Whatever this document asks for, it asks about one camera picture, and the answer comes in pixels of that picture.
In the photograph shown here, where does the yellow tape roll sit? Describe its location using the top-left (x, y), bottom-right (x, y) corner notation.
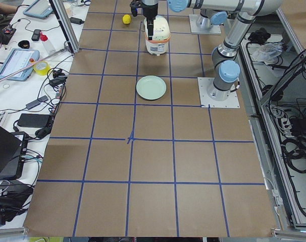
top-left (33, 61), bottom-right (50, 76)

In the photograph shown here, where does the black power adapter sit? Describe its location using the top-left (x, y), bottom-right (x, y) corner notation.
top-left (17, 113), bottom-right (50, 128)

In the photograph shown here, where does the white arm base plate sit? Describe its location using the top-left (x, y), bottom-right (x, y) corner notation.
top-left (197, 77), bottom-right (240, 108)

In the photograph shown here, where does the light green plate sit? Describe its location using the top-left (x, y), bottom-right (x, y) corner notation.
top-left (136, 76), bottom-right (167, 100)

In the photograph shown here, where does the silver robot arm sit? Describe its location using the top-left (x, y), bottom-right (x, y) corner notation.
top-left (168, 1), bottom-right (282, 91)
top-left (144, 9), bottom-right (227, 43)

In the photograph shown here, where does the yellow toy potato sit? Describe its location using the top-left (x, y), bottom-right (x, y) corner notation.
top-left (122, 14), bottom-right (131, 25)

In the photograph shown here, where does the clear bottle red cap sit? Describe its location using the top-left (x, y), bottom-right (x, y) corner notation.
top-left (40, 32), bottom-right (56, 54)

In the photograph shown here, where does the black phone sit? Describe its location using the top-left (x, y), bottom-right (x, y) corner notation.
top-left (31, 29), bottom-right (41, 41)

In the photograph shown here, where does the blue framed tablet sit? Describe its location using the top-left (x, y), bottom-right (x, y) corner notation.
top-left (23, 0), bottom-right (53, 19)
top-left (0, 48), bottom-right (40, 81)

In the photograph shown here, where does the aluminium frame post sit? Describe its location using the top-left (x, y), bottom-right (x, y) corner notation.
top-left (49, 0), bottom-right (79, 54)

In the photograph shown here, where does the rear arm base plate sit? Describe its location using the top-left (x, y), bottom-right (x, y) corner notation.
top-left (189, 14), bottom-right (221, 35)

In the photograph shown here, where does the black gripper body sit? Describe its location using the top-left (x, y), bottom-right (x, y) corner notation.
top-left (142, 0), bottom-right (158, 24)

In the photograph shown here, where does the white rice cooker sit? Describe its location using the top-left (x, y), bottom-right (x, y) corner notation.
top-left (144, 15), bottom-right (171, 56)

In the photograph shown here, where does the black laptop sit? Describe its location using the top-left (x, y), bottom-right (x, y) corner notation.
top-left (0, 126), bottom-right (28, 180)

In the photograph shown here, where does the white crumpled cloth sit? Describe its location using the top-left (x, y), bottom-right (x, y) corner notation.
top-left (251, 43), bottom-right (283, 65)

